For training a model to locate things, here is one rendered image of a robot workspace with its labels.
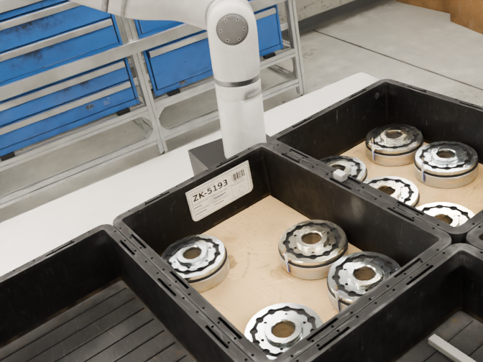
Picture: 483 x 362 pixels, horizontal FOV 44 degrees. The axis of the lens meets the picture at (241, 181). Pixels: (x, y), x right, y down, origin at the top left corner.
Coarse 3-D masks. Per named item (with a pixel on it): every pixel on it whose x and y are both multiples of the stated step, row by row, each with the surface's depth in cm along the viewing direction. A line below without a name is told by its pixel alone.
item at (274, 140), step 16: (384, 80) 115; (352, 96) 112; (432, 96) 106; (448, 96) 105; (320, 112) 108; (480, 112) 99; (288, 128) 105; (272, 144) 102; (304, 160) 96; (368, 192) 85; (384, 192) 85; (400, 208) 81; (416, 208) 80; (432, 224) 77; (448, 224) 77; (464, 224) 76; (464, 240) 75
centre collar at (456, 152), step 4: (436, 148) 103; (440, 148) 103; (444, 148) 103; (448, 148) 103; (452, 148) 103; (432, 152) 102; (436, 152) 102; (440, 152) 103; (452, 152) 102; (456, 152) 101; (460, 152) 101; (432, 156) 102; (436, 156) 101; (456, 156) 100; (460, 156) 100; (436, 160) 101; (440, 160) 100; (444, 160) 100; (448, 160) 100; (452, 160) 100; (456, 160) 100
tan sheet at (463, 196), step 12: (360, 144) 116; (360, 156) 112; (372, 168) 108; (384, 168) 108; (396, 168) 107; (408, 168) 106; (480, 168) 103; (480, 180) 100; (420, 192) 100; (432, 192) 99; (444, 192) 99; (456, 192) 98; (468, 192) 98; (480, 192) 97; (420, 204) 97; (456, 204) 96; (468, 204) 95; (480, 204) 95
